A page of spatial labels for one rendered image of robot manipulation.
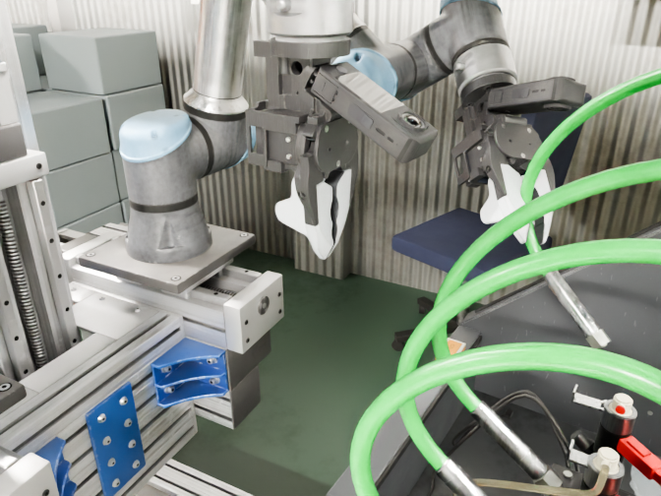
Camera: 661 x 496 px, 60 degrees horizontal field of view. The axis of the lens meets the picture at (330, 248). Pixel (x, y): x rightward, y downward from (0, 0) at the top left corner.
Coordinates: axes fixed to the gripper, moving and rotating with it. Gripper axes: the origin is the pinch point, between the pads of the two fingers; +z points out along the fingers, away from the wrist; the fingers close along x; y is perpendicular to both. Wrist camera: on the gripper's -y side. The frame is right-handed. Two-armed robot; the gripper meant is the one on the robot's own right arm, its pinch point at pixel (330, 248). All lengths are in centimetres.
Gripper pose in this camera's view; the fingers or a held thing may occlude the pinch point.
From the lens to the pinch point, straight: 58.4
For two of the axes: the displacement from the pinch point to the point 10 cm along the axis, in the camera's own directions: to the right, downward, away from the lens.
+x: -5.4, 3.6, -7.6
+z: 0.0, 9.0, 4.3
